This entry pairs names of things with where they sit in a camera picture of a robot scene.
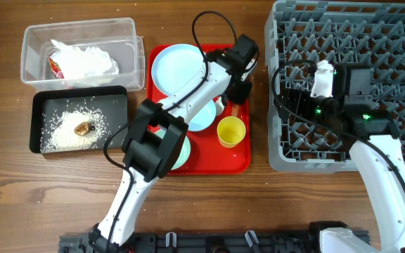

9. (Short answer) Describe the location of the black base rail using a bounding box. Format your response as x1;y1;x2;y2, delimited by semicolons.
58;230;371;253

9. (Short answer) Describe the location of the white rice pile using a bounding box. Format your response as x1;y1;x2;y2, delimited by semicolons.
40;106;108;153

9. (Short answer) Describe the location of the red snack wrapper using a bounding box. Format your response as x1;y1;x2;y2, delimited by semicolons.
48;57;64;79

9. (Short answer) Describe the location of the mint green bowl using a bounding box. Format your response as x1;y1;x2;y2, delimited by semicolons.
172;136;191;170

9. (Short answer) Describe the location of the clear plastic bin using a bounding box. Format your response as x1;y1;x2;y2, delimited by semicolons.
20;18;146;92

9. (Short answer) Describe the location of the orange carrot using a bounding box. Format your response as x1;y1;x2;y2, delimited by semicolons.
231;103;240;117

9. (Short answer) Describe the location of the brown food scrap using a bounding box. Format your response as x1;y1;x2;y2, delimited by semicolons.
74;122;91;136

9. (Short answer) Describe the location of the white napkin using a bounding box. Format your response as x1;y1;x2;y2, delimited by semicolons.
49;39;120;79

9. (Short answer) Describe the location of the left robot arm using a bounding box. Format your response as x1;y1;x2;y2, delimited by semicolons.
89;34;259;252

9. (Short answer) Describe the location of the grey dishwasher rack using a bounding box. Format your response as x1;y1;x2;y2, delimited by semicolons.
264;1;405;173

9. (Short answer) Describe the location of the red serving tray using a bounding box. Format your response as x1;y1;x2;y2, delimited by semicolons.
143;44;252;176

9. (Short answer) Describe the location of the black plastic tray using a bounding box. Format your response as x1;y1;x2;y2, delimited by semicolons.
29;86;129;155

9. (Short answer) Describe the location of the light blue plate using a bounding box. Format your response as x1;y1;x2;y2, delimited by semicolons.
151;44;204;96

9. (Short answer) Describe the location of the light blue bowl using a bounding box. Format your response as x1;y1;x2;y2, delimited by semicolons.
188;100;216;131

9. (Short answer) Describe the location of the yellow plastic cup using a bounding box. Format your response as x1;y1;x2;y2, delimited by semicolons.
217;116;246;148

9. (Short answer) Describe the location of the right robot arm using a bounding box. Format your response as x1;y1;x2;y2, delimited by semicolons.
271;60;405;252

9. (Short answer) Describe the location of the white plastic spoon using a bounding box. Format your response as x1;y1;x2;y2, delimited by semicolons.
214;96;226;116

